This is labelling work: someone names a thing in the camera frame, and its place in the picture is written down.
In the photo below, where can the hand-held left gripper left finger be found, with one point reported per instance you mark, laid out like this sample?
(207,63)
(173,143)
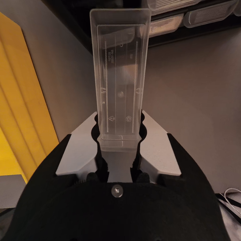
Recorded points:
(75,150)

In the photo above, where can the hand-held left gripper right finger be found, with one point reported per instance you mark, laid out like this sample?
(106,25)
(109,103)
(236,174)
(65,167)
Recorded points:
(160,150)

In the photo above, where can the yellow plastic bin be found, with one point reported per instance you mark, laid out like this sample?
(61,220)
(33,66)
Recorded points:
(18,94)

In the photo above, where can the clear plastic drawer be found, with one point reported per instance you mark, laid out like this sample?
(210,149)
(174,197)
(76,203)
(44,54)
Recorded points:
(120,79)

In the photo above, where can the black drawer cabinet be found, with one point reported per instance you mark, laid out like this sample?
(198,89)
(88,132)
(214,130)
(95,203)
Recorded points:
(75,18)

